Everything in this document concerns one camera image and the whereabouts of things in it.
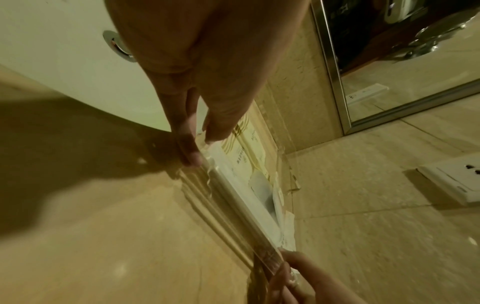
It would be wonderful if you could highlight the white wall power socket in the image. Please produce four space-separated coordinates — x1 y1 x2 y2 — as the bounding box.
415 155 480 207

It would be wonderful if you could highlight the clear acrylic amenity tray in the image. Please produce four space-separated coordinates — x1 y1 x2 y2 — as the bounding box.
179 99 303 281

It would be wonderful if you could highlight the metal framed wall mirror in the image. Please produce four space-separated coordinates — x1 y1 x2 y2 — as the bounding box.
310 0 480 136

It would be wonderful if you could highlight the person's right hand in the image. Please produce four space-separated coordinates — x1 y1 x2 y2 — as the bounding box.
261 250 369 304

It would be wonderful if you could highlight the gold striped white amenity packet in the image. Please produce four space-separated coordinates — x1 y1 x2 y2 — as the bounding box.
204 116 272 179

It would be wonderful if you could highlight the white ceramic sink basin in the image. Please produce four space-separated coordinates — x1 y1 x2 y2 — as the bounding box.
0 0 211 135

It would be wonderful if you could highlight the small white amenity packet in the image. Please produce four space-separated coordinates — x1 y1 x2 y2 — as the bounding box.
250 170 298 251

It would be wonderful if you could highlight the long white amenity box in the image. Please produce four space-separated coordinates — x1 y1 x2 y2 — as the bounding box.
207 156 283 238

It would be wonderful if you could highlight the person's left hand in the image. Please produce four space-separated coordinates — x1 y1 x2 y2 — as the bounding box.
104 0 313 167

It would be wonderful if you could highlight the chrome sink overflow ring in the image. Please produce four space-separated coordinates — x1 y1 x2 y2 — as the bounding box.
102 30 138 63

